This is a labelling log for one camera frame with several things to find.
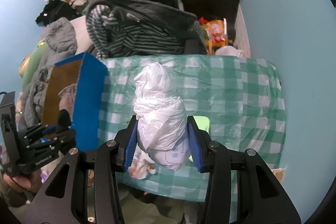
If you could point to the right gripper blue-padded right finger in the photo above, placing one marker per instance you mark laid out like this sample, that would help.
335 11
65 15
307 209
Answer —
195 149

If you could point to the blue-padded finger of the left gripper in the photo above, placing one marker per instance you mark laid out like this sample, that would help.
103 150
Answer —
49 130
62 142

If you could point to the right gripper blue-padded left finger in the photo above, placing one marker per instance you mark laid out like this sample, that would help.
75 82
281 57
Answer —
131 143

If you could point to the lime green microfiber cloth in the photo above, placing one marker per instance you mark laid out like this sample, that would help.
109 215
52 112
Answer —
203 124

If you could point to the black sock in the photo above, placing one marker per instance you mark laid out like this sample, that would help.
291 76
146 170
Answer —
64 121

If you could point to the person's left hand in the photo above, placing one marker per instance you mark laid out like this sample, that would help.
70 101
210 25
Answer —
32 183

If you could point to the green plush pillow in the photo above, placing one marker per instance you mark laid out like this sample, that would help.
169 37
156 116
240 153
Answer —
31 63

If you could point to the blue cardboard box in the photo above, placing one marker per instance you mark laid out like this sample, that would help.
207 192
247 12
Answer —
86 74

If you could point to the green checkered tablecloth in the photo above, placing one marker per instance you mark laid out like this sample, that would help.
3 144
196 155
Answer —
241 97

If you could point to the grey puffer jacket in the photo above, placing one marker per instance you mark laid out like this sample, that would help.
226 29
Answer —
60 42

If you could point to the white bed duvet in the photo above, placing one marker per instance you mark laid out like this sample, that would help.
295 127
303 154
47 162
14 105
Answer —
84 42

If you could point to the white plastic bag on floor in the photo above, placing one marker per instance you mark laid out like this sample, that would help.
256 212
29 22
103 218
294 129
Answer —
229 51

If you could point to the striped grey sweater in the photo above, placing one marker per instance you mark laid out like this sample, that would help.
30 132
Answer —
114 38

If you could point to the orange bag of items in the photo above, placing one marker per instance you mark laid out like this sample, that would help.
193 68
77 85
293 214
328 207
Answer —
215 34

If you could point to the black clothes pile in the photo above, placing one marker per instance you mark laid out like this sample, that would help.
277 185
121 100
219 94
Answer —
54 10

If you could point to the dark grey fleece jacket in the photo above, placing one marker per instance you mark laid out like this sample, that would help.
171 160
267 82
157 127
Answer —
148 11

